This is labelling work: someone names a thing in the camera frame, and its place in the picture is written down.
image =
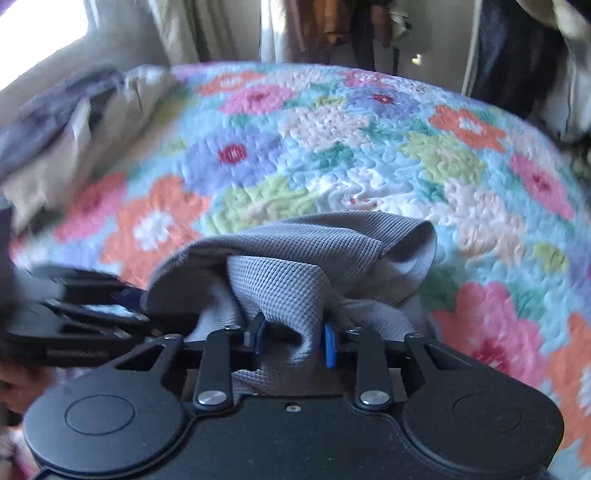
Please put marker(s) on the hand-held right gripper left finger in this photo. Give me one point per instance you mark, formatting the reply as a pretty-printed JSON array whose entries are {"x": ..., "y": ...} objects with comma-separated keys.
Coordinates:
[{"x": 255, "y": 333}]

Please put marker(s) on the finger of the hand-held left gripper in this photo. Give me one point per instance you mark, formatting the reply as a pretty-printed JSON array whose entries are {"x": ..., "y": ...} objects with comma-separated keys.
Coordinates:
[
  {"x": 99, "y": 285},
  {"x": 83, "y": 334}
]

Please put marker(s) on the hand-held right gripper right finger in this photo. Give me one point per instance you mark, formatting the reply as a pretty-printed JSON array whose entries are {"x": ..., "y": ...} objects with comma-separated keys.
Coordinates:
[{"x": 328, "y": 345}]

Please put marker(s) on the grey waffle knit garment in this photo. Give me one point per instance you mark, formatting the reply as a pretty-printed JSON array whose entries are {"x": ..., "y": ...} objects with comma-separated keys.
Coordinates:
[{"x": 295, "y": 277}]

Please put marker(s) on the pile of beige grey clothes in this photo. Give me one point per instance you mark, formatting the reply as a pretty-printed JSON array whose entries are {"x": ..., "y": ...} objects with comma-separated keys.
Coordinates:
[{"x": 60, "y": 157}]

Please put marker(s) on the brown hanging clothes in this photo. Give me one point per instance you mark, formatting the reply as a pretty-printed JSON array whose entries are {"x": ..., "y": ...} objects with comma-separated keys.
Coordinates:
[{"x": 332, "y": 27}]

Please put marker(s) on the person's left hand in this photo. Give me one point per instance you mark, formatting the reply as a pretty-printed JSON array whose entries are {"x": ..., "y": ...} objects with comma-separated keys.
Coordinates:
[{"x": 21, "y": 385}]

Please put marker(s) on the purple grey garment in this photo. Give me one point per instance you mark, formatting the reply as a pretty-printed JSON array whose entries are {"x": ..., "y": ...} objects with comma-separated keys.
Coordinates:
[{"x": 44, "y": 108}]

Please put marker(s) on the floral patchwork quilt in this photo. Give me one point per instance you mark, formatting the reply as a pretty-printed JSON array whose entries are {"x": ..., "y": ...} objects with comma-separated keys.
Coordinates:
[{"x": 332, "y": 138}]

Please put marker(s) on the cream curtain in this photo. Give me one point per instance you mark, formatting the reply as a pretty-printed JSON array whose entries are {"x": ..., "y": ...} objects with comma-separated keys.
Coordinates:
[{"x": 198, "y": 27}]

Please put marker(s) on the dark hanging garment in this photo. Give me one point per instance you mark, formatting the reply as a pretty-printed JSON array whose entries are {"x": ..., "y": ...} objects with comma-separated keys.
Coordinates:
[{"x": 512, "y": 50}]

